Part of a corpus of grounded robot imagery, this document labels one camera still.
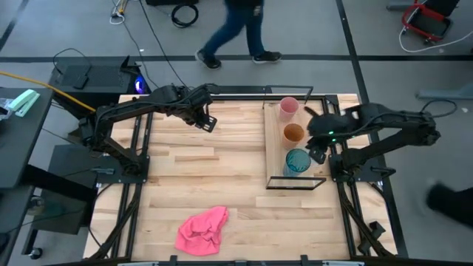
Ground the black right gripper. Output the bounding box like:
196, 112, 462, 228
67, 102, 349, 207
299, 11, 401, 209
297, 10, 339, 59
306, 112, 356, 166

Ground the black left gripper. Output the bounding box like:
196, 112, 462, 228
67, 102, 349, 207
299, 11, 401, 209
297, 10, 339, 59
179, 83, 222, 134

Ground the large teal faceted cup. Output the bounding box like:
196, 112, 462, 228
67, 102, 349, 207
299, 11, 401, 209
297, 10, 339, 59
282, 148, 312, 177

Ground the medium orange plastic cup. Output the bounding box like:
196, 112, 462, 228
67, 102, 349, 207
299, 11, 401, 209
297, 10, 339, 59
282, 123, 306, 150

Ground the small pink plastic cup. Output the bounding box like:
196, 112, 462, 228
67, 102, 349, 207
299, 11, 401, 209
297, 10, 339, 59
278, 96, 300, 122

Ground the person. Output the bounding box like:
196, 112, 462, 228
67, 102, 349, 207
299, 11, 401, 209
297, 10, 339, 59
194, 0, 284, 71
424, 183, 473, 229

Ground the pink microfibre cloth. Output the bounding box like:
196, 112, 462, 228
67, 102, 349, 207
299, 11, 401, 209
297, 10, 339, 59
174, 205, 230, 257

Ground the black computer tower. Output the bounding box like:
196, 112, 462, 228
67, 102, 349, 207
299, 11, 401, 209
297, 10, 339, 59
49, 55, 149, 114

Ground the grey desk foot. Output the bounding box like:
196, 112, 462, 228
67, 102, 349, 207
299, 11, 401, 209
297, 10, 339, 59
416, 81, 473, 101

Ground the mint green stapler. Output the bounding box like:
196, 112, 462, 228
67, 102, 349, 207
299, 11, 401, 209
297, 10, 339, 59
8, 89, 41, 118

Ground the black side desk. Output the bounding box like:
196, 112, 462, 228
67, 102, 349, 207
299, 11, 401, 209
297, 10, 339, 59
0, 86, 55, 190

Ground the black wire rack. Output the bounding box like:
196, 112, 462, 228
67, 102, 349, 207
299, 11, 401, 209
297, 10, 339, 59
262, 85, 328, 191

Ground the black table frame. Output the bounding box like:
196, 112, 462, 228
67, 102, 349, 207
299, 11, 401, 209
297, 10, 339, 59
44, 85, 411, 266

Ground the coiled black cable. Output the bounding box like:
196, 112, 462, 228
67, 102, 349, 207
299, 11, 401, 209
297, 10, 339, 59
170, 3, 200, 29

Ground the white floor cable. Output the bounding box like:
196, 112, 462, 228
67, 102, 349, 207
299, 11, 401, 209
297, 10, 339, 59
398, 24, 473, 54

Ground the yellow cable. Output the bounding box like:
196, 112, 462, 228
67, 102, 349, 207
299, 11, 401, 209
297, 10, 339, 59
0, 70, 98, 113

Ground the red frame cart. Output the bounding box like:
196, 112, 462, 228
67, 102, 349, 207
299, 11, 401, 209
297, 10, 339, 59
401, 0, 461, 42

